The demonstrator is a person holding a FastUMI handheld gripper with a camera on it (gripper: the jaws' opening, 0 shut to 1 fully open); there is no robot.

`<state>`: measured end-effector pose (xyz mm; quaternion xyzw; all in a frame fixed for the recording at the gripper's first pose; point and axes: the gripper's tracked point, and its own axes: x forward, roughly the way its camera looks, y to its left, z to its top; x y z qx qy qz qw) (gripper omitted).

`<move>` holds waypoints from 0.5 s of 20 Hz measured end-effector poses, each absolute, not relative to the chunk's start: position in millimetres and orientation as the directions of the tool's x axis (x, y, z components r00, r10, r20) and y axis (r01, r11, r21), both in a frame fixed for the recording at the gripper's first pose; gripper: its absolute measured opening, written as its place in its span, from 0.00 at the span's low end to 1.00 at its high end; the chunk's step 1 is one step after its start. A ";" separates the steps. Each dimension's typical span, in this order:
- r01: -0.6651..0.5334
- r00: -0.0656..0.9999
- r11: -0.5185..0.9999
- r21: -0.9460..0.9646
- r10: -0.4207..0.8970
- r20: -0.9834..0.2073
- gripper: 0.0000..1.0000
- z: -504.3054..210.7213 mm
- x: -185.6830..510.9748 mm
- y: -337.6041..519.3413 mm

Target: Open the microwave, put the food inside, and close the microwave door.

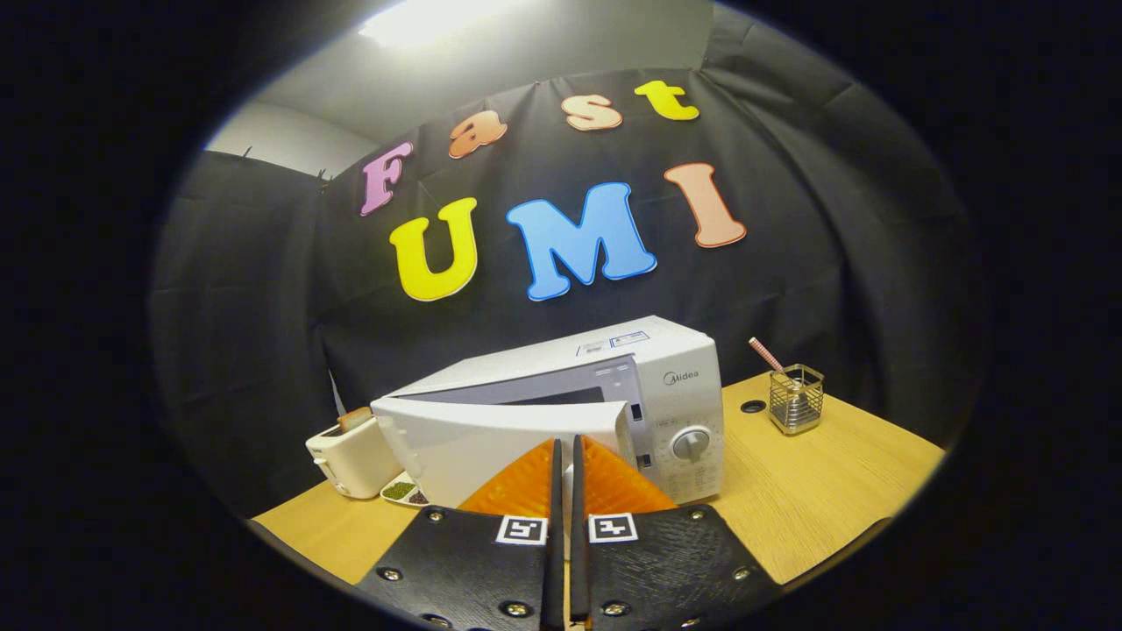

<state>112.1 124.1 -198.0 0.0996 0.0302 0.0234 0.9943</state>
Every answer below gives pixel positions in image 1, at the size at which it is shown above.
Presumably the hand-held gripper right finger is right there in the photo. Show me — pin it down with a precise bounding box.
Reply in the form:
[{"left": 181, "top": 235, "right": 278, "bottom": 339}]
[{"left": 570, "top": 435, "right": 781, "bottom": 631}]

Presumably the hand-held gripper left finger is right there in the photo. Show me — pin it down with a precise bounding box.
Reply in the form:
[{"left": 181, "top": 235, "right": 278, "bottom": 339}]
[{"left": 355, "top": 438, "right": 566, "bottom": 631}]

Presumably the cream toaster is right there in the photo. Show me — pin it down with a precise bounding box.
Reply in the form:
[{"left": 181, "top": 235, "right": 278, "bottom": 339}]
[{"left": 306, "top": 417, "right": 404, "bottom": 500}]

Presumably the red striped straw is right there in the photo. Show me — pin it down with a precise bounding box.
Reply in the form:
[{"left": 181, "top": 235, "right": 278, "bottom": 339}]
[{"left": 749, "top": 337, "right": 787, "bottom": 376}]

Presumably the small white spice dish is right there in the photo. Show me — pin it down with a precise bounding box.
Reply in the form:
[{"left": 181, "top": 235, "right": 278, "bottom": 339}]
[{"left": 380, "top": 471, "right": 430, "bottom": 508}]

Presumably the white microwave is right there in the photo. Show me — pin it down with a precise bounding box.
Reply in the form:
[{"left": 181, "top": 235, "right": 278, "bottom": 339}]
[{"left": 371, "top": 315, "right": 727, "bottom": 511}]

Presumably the metal wire mesh holder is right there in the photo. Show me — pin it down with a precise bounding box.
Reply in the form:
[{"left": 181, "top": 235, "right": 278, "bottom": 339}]
[{"left": 769, "top": 364, "right": 825, "bottom": 436}]

